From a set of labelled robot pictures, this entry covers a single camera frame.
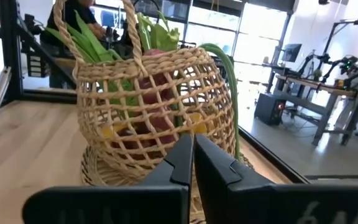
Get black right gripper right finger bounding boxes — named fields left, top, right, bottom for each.
left=194, top=133, right=358, bottom=224

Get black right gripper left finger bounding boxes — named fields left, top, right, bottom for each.
left=21, top=133, right=195, bottom=224

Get dark red apple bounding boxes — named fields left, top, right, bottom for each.
left=112, top=127, right=158, bottom=157

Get yellow bell pepper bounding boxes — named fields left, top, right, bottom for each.
left=187, top=112, right=210, bottom=135

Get long green onion leaves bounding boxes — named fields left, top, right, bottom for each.
left=198, top=42, right=241, bottom=162

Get woven straw basket with handles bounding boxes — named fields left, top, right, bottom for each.
left=52, top=0, right=239, bottom=188

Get green corn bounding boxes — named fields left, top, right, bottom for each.
left=43, top=10, right=124, bottom=63

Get round woven straw placemat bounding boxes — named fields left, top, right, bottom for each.
left=80, top=144, right=255, bottom=224

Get black computer tower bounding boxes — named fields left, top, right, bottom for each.
left=254, top=92, right=287, bottom=126

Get wooden background robot table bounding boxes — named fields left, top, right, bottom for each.
left=274, top=73, right=358, bottom=147

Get black computer monitor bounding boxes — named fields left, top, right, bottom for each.
left=280, top=43, right=303, bottom=63

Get black background robot arms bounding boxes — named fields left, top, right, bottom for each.
left=296, top=52, right=358, bottom=91

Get person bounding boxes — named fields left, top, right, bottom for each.
left=40, top=0, right=108, bottom=90

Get black aluminium table frame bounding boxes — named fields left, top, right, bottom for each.
left=0, top=0, right=358, bottom=188

